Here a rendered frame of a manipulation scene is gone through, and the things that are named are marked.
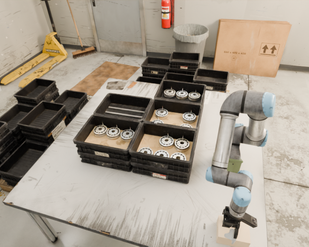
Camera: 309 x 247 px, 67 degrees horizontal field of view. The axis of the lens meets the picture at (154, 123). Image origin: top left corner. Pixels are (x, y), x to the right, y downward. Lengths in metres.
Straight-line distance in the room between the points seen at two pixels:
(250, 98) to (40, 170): 1.46
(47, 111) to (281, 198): 2.53
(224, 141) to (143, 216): 0.66
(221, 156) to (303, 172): 1.78
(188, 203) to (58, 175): 0.91
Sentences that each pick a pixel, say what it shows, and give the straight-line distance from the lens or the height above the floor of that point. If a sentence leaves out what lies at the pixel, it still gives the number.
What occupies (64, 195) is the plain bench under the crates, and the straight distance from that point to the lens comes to 1.68.
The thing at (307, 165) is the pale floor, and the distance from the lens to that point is 3.00.
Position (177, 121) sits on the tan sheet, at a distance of 1.83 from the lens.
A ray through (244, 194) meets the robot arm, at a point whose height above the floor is 1.11.
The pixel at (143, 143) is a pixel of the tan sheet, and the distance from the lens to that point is 1.66.
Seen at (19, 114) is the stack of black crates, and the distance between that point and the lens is 3.13.
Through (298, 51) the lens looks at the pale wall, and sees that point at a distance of 4.59.
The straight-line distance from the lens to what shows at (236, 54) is 4.24.
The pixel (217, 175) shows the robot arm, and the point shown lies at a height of 1.07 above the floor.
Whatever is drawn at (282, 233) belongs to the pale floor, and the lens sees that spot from 2.42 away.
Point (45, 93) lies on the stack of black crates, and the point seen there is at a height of 0.55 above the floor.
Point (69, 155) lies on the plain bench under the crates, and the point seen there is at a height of 0.70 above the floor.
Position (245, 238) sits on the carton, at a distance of 1.41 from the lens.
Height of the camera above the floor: 2.02
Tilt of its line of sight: 41 degrees down
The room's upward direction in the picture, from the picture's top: 3 degrees counter-clockwise
